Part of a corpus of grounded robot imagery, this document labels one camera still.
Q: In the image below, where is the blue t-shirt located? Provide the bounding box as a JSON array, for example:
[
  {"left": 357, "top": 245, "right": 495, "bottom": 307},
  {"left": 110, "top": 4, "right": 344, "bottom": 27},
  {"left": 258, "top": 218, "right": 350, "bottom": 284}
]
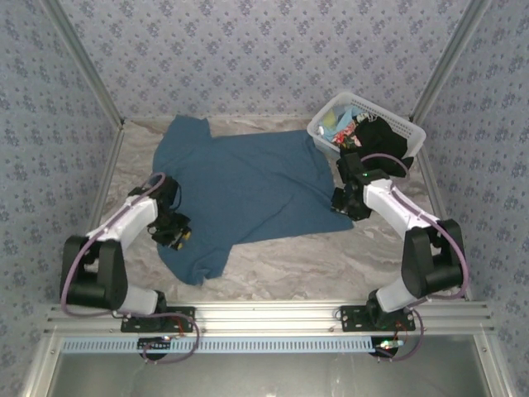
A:
[{"left": 151, "top": 114, "right": 355, "bottom": 286}]

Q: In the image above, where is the floral print garment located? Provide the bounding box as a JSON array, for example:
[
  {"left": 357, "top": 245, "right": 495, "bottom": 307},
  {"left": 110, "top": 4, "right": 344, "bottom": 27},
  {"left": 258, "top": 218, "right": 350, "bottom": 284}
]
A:
[{"left": 330, "top": 122, "right": 364, "bottom": 149}]

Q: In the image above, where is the black t-shirt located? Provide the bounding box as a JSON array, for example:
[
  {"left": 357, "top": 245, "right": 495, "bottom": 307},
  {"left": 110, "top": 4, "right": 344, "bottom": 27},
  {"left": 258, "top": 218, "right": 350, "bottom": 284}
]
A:
[{"left": 354, "top": 118, "right": 415, "bottom": 179}]

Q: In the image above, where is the white plastic laundry basket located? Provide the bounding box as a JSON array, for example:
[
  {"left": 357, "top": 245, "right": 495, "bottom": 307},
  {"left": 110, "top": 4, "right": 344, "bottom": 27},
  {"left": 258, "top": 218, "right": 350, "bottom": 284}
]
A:
[{"left": 306, "top": 91, "right": 427, "bottom": 160}]

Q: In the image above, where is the light blue garment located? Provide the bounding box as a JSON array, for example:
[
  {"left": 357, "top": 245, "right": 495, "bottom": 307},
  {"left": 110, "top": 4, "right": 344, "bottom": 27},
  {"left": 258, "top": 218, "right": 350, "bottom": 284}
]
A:
[{"left": 322, "top": 105, "right": 361, "bottom": 141}]

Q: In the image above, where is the aluminium front beam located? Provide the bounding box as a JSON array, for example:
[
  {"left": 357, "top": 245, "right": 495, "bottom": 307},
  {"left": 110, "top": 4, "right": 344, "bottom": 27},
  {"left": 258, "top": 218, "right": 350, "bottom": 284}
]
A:
[{"left": 43, "top": 301, "right": 495, "bottom": 334}]

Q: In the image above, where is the grey metal lower panel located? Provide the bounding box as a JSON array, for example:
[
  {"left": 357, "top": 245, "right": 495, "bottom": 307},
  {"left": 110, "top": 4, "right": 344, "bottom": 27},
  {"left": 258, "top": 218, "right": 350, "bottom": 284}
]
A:
[{"left": 53, "top": 335, "right": 488, "bottom": 397}]

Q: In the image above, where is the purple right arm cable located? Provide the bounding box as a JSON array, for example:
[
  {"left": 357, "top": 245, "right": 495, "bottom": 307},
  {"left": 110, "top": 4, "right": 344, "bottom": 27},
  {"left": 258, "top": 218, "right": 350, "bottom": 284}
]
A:
[{"left": 358, "top": 152, "right": 470, "bottom": 364}]

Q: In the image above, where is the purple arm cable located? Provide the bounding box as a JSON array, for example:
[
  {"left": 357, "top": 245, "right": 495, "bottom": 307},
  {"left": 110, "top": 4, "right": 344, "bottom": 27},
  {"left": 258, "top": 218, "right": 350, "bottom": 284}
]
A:
[
  {"left": 60, "top": 172, "right": 200, "bottom": 366},
  {"left": 358, "top": 152, "right": 470, "bottom": 364}
]

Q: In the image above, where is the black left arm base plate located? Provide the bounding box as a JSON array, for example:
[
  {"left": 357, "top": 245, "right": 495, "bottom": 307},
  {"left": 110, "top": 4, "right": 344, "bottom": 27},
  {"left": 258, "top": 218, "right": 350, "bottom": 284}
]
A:
[{"left": 120, "top": 306, "right": 196, "bottom": 334}]

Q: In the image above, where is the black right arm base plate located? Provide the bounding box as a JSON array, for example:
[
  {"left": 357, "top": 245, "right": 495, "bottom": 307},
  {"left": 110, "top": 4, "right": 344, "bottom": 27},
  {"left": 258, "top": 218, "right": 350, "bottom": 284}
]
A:
[{"left": 339, "top": 305, "right": 417, "bottom": 334}]

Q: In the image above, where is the aluminium back rail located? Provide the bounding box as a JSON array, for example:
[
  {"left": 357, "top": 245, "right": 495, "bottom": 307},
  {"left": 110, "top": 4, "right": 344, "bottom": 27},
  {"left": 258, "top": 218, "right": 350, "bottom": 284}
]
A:
[{"left": 123, "top": 116, "right": 317, "bottom": 122}]

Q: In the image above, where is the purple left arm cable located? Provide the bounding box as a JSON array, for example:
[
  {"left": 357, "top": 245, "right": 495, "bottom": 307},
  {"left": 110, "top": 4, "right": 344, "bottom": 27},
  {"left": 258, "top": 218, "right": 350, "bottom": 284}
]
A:
[{"left": 60, "top": 172, "right": 200, "bottom": 366}]

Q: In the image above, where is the slotted light blue cable duct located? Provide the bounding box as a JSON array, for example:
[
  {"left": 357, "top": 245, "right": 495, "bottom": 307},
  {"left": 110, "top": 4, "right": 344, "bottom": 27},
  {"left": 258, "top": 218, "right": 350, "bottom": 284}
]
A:
[{"left": 61, "top": 335, "right": 373, "bottom": 355}]

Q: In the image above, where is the aluminium corner post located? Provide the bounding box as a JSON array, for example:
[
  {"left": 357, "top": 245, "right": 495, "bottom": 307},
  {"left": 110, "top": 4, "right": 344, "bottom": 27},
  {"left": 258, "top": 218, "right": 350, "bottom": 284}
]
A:
[
  {"left": 412, "top": 0, "right": 493, "bottom": 122},
  {"left": 41, "top": 0, "right": 126, "bottom": 126}
]

